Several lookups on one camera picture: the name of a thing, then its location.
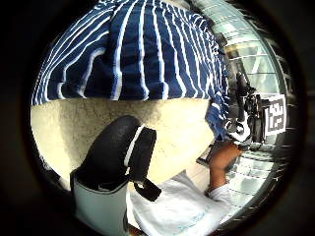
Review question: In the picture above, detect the the person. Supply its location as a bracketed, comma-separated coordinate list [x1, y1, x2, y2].
[126, 140, 244, 236]

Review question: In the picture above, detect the blue white striped cloth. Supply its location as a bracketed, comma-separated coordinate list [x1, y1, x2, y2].
[31, 0, 231, 142]

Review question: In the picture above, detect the white marker cube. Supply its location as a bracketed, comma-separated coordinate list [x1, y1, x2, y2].
[263, 93, 287, 138]

